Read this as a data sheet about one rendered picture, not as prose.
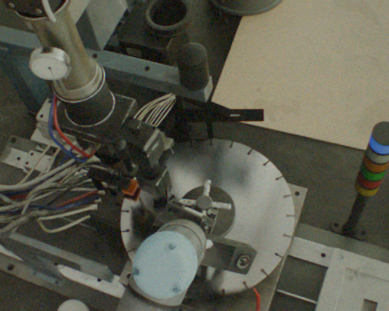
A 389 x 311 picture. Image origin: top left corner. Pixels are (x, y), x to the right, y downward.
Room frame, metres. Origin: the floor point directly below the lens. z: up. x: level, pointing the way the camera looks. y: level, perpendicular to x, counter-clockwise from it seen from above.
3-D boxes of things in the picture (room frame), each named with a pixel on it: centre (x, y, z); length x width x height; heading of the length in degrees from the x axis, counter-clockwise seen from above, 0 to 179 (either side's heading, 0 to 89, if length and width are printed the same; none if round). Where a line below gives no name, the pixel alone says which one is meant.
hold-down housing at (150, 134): (0.45, 0.08, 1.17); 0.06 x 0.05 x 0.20; 50
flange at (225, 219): (0.44, 0.00, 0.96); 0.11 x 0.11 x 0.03
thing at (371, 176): (0.42, -0.30, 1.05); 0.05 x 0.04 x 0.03; 149
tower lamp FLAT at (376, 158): (0.42, -0.30, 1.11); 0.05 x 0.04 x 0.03; 149
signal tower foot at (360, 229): (0.42, -0.30, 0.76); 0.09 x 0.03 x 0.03; 59
